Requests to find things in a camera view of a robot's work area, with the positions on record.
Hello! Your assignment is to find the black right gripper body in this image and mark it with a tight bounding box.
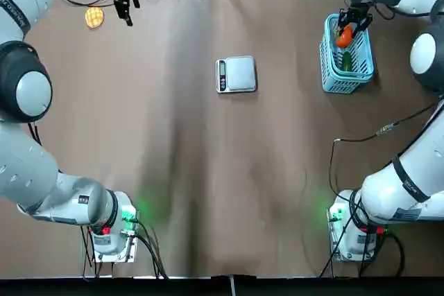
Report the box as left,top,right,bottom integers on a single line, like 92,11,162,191
341,0,375,21

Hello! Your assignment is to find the light blue plastic basket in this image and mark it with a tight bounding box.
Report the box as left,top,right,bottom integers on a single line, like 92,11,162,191
318,13,375,95

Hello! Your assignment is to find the silver kitchen scale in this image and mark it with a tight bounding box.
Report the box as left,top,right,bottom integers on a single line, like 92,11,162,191
215,55,258,94

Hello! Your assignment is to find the round yellow waffle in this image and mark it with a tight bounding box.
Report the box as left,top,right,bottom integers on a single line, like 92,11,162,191
85,7,105,30

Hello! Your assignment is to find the green toy cucumber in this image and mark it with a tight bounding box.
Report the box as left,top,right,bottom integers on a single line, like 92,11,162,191
341,51,355,73

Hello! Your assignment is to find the black cable with connector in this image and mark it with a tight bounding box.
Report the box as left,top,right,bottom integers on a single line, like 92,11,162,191
328,100,444,200

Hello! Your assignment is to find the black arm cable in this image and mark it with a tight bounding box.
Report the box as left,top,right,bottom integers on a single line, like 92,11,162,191
81,218,171,280

